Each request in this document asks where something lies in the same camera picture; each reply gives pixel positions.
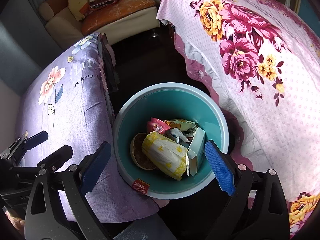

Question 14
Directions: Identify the pink white snack packet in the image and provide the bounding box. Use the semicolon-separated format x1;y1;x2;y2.
147;118;171;134

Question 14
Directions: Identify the white medicine box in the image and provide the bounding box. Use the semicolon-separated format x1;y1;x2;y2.
188;127;206;177

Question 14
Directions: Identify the pink floral quilt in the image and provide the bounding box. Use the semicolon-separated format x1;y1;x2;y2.
157;0;319;239

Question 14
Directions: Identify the person's left hand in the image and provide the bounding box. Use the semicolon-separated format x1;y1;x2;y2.
5;211;25;233

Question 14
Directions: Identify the brown round bread piece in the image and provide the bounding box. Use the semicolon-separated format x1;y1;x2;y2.
130;133;156;171

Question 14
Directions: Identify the yellow cartoon pillow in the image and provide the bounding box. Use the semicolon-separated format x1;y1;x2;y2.
68;0;89;21

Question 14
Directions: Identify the beige sofa orange cushion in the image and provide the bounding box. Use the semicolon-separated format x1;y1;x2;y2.
38;0;160;49

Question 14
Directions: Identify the teal plastic trash bin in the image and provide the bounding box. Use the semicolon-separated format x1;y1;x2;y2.
113;83;229;200

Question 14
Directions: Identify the red label tag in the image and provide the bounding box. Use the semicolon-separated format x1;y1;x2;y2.
132;178;150;194

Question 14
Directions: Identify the blue white milk carton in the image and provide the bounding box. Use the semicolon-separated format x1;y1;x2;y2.
164;128;189;144

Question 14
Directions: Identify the orange green candy packet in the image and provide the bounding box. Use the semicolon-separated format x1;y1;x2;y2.
164;119;198;138

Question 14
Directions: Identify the purple floral bed sheet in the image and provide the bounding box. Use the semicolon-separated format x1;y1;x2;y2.
16;34;168;223

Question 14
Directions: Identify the yellow white plastic wrapper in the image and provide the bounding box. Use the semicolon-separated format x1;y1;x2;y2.
142;132;188;181

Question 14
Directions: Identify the grey blue cloth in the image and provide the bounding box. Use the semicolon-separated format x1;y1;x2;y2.
113;214;176;240

